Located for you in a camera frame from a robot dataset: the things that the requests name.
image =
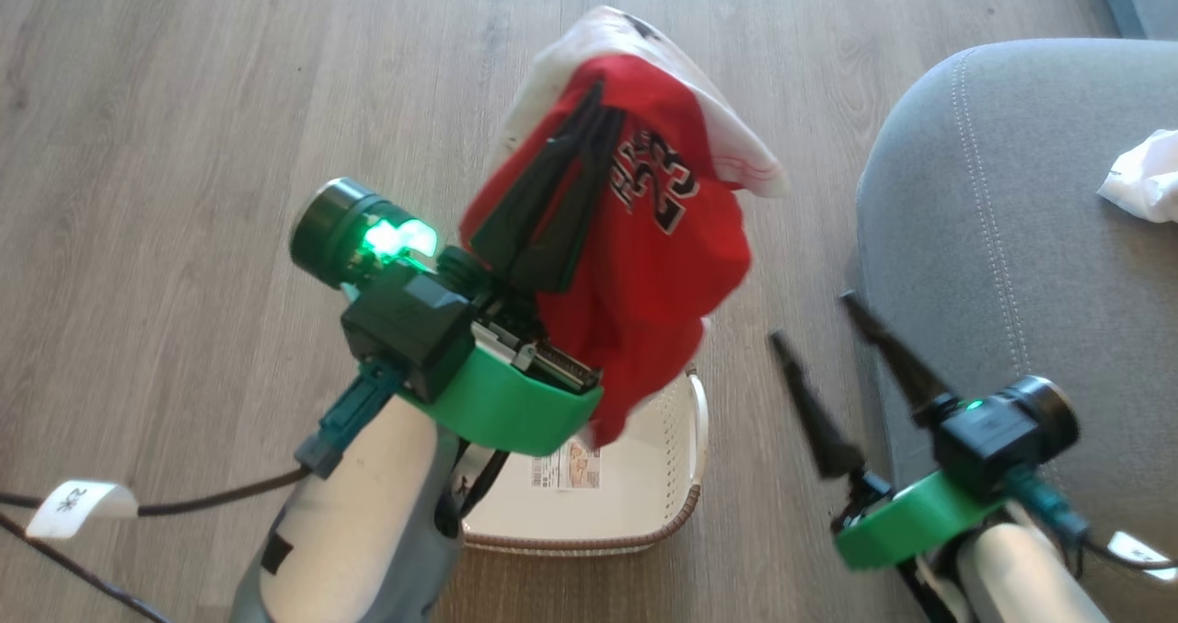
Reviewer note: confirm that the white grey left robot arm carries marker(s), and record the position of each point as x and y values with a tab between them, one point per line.
354	522

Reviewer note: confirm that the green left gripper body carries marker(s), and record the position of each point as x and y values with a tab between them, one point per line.
502	402

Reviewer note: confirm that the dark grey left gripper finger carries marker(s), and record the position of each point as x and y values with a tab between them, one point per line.
543	186
575	218

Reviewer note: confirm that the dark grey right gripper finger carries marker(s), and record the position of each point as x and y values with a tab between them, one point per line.
897	356
814	411

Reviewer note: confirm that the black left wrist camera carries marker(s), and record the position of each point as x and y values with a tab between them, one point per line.
396	282

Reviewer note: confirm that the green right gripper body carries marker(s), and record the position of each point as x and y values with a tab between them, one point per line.
911	517

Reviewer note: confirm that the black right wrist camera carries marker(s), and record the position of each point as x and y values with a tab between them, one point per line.
998	430

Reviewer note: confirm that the grey fabric sofa seat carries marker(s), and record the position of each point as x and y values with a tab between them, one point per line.
1003	236

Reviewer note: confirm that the plain white cloth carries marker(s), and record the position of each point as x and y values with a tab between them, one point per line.
1146	177

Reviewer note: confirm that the white plastic laundry basket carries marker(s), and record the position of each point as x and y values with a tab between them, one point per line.
644	476

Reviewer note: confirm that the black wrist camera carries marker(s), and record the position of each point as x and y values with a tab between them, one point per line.
998	430
396	282

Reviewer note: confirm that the red basketball jersey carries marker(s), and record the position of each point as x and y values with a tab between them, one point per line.
663	273

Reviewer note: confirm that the printed sticker inside basket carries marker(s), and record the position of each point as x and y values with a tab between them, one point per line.
566	465

